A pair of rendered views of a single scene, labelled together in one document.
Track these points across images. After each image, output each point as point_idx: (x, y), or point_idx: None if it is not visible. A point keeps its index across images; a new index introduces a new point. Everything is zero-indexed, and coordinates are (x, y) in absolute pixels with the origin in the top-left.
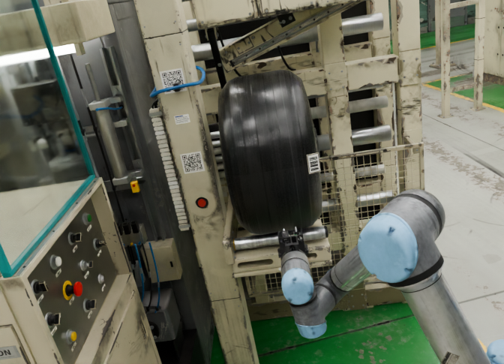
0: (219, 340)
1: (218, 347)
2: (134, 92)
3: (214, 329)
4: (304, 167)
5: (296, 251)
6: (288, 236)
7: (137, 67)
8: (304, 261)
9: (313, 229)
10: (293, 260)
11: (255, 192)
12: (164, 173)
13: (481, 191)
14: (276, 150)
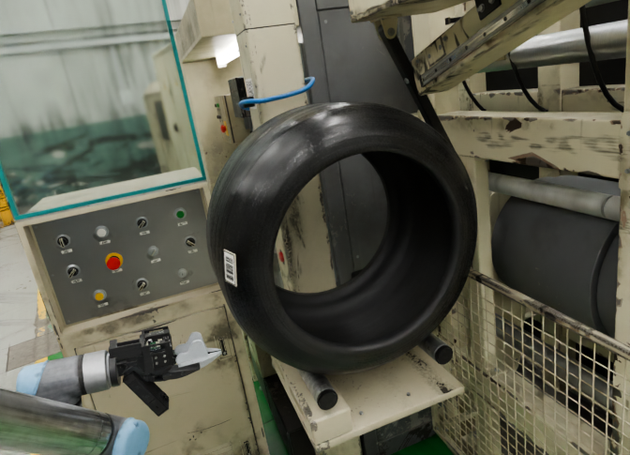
0: (420, 449)
1: (408, 454)
2: (320, 102)
3: (434, 435)
4: (221, 266)
5: (101, 356)
6: (141, 337)
7: (356, 72)
8: (77, 370)
9: (315, 380)
10: (74, 357)
11: (212, 266)
12: (369, 212)
13: None
14: (214, 222)
